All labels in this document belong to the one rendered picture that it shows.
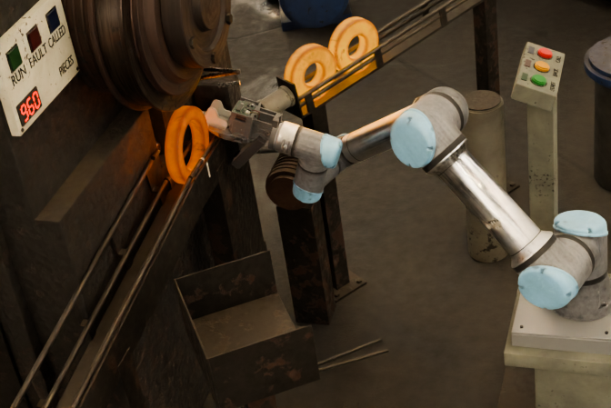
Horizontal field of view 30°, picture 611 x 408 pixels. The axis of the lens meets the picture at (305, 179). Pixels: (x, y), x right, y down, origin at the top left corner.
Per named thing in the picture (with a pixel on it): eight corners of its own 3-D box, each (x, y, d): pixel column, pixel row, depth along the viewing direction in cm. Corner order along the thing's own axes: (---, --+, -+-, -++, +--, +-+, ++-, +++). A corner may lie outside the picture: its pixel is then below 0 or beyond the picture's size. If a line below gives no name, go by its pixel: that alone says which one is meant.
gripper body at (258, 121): (238, 94, 274) (285, 110, 272) (234, 124, 279) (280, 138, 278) (228, 111, 268) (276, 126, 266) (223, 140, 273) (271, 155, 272)
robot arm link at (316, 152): (331, 179, 271) (337, 152, 265) (287, 164, 272) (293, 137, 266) (340, 159, 277) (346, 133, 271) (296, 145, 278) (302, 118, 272)
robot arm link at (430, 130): (606, 265, 248) (437, 80, 250) (578, 303, 238) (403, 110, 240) (570, 288, 257) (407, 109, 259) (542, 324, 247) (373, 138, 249)
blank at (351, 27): (322, 33, 297) (330, 35, 295) (365, 5, 304) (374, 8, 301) (334, 82, 307) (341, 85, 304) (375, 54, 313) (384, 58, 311)
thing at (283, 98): (256, 117, 296) (251, 98, 292) (284, 101, 299) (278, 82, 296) (271, 124, 291) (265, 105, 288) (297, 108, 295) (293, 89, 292)
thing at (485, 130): (465, 262, 337) (455, 110, 308) (471, 237, 346) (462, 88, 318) (505, 264, 333) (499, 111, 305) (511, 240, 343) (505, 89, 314)
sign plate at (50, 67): (11, 136, 216) (-16, 51, 206) (71, 70, 236) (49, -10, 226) (22, 136, 215) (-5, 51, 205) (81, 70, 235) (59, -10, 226)
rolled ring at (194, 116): (201, 91, 267) (188, 90, 269) (171, 132, 253) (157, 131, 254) (215, 157, 278) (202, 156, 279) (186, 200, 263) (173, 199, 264)
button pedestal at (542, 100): (512, 269, 331) (505, 83, 297) (522, 221, 350) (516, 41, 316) (568, 273, 326) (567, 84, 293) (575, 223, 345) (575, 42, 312)
